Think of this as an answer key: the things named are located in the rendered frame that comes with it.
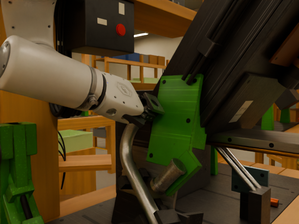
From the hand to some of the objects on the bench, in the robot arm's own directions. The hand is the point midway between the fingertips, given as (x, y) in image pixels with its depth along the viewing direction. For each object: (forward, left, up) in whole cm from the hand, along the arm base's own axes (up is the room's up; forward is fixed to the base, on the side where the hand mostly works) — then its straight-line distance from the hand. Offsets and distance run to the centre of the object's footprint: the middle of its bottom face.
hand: (146, 108), depth 60 cm
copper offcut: (-9, -34, -32) cm, 48 cm away
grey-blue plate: (-12, -22, -32) cm, 40 cm away
